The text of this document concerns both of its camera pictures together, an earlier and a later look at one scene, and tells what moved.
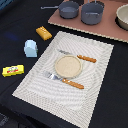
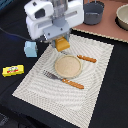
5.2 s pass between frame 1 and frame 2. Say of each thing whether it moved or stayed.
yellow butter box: stayed
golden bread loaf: moved
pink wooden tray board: stayed
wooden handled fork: stayed
